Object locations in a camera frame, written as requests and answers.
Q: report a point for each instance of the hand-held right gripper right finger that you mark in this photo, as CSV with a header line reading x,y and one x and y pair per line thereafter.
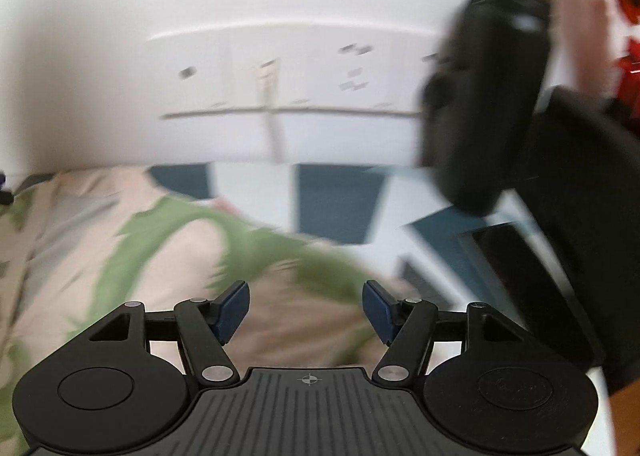
x,y
377,306

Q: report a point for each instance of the black smartphone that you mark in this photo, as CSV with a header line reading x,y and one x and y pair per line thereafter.
x,y
525,286

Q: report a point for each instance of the black box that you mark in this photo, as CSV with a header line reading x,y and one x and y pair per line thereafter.
x,y
590,196

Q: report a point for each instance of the geometric patterned tablecloth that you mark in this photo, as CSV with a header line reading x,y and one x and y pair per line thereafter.
x,y
330,201

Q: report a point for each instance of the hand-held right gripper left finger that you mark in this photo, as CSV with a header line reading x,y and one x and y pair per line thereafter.
x,y
232,306

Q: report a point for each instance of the green and cream patterned shirt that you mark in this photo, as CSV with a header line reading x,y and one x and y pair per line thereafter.
x,y
150,246

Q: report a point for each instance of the black water bottle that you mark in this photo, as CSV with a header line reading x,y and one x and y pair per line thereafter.
x,y
480,101

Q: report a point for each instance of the white wall socket panel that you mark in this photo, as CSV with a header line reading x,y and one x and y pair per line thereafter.
x,y
300,66

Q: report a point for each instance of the red vase with orange flowers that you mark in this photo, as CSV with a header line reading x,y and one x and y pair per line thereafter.
x,y
620,11

